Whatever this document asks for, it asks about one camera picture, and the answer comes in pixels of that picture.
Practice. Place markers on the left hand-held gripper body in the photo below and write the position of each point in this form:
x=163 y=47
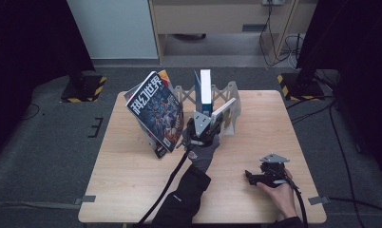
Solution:
x=201 y=131

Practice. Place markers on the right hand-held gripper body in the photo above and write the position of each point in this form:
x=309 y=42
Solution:
x=273 y=174

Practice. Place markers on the thin white book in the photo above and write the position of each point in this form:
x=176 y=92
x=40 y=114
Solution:
x=225 y=107

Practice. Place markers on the grey expandable metal bookend rack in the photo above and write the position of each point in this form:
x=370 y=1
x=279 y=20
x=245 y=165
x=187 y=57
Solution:
x=233 y=95

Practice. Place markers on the thick blue book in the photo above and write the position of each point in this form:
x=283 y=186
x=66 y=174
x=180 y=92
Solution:
x=205 y=87

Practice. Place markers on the portrait magazine with red label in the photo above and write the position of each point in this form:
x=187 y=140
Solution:
x=159 y=148

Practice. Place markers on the dark illustrated magazine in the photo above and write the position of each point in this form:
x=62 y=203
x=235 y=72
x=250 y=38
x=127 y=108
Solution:
x=156 y=110

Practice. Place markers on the person's left hand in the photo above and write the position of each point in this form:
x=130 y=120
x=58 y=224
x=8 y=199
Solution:
x=201 y=155

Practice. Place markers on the person's right hand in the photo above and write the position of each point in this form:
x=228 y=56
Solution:
x=285 y=199

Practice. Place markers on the grey tape piece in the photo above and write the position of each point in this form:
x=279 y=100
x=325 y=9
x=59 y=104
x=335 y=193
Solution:
x=319 y=200
x=86 y=199

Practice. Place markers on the black striped stand base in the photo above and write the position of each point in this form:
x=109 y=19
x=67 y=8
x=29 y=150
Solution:
x=84 y=90
x=301 y=88

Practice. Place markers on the beige wooden desk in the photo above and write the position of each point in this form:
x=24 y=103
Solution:
x=211 y=17

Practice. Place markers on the white cabinet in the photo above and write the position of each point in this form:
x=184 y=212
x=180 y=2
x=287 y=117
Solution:
x=113 y=28

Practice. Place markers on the dark curtain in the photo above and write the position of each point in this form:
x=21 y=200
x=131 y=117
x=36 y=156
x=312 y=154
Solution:
x=363 y=63
x=27 y=47

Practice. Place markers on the white wall socket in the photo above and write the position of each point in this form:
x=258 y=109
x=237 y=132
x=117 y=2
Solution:
x=273 y=2

